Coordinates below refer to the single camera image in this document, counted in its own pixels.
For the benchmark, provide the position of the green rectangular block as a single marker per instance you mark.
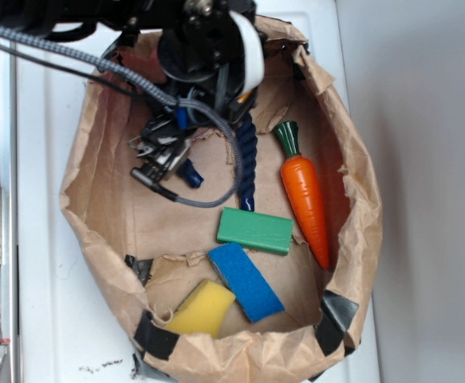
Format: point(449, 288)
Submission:
point(255, 230)

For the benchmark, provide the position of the orange plastic carrot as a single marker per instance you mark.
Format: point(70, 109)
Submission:
point(299, 178)

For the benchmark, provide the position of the brown paper bag tray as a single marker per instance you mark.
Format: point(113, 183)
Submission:
point(147, 254)

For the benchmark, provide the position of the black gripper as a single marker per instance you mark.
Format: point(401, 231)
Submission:
point(214, 54)

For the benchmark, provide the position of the yellow sponge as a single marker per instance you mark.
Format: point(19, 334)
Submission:
point(203, 310)

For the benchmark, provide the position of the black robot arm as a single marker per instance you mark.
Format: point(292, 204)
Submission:
point(67, 21)

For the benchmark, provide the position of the blue sponge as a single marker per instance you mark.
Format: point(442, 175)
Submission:
point(253, 293)

